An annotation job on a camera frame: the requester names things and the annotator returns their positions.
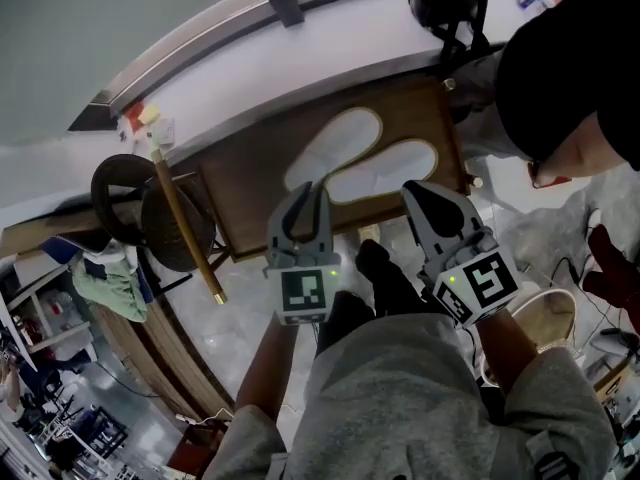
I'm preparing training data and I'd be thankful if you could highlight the small red box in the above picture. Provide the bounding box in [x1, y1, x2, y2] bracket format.
[123, 102, 147, 130]

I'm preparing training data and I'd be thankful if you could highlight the dark window post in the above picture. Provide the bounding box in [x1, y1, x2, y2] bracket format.
[258, 0, 307, 29]

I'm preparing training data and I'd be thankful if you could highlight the white shelf unit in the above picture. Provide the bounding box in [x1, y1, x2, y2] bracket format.
[0, 261, 97, 370]

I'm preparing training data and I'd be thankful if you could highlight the red book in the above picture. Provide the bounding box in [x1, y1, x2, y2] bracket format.
[529, 159, 573, 191]

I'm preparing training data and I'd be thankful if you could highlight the person's grey sweater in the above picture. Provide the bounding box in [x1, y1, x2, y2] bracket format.
[201, 311, 619, 480]

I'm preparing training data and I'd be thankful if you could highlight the person's left leg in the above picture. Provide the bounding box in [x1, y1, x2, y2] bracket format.
[315, 289, 378, 357]

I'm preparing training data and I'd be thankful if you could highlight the white slipper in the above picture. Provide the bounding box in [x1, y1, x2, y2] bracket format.
[324, 138, 441, 206]
[283, 107, 384, 195]

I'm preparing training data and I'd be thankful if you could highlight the person's right leg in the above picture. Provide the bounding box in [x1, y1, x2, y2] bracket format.
[354, 238, 454, 327]

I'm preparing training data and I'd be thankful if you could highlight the white round pouf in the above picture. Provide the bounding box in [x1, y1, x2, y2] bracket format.
[466, 154, 539, 215]

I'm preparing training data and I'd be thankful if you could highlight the tan cardboard sheet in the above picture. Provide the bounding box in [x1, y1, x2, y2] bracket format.
[0, 211, 102, 255]

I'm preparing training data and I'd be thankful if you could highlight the person's right forearm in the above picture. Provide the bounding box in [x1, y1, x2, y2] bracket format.
[471, 309, 542, 410]

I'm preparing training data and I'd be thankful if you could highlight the curved wooden slat bench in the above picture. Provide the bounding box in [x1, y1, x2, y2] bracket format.
[91, 296, 237, 420]

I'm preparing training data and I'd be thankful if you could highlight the blue cushion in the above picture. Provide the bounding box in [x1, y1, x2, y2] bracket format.
[43, 234, 102, 270]

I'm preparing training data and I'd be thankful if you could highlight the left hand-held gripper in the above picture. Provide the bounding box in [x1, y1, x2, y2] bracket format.
[263, 181, 342, 327]

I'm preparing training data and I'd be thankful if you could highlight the green cloth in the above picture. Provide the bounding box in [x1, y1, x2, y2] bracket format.
[70, 254, 150, 325]

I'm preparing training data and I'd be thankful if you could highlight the light wooden stool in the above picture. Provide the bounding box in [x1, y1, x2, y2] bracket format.
[593, 354, 637, 395]

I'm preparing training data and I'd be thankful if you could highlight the white round basket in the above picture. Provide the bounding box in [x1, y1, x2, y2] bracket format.
[478, 286, 580, 390]

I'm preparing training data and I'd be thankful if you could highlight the person's left forearm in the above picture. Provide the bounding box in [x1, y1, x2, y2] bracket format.
[234, 311, 302, 422]

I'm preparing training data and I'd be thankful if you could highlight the black metal frame rack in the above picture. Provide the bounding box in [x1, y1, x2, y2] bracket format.
[43, 401, 130, 465]

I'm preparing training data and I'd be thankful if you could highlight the dark round chair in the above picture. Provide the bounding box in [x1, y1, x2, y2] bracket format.
[90, 153, 224, 302]

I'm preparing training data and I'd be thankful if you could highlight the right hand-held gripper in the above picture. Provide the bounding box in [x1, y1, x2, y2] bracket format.
[400, 180, 524, 331]

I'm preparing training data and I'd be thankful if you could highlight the wooden shoe rack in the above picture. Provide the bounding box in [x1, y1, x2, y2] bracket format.
[198, 74, 475, 265]

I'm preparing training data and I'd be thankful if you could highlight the long wooden pole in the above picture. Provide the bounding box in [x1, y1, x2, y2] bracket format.
[148, 130, 230, 305]

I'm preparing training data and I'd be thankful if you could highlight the brown wooden cabinet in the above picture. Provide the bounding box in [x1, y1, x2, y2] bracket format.
[166, 421, 227, 480]

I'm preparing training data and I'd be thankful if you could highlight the person's leg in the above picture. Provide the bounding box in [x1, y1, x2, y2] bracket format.
[315, 289, 378, 357]
[354, 238, 454, 327]

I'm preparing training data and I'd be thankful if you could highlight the white wall socket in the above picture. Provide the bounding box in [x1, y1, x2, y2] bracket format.
[151, 116, 177, 147]

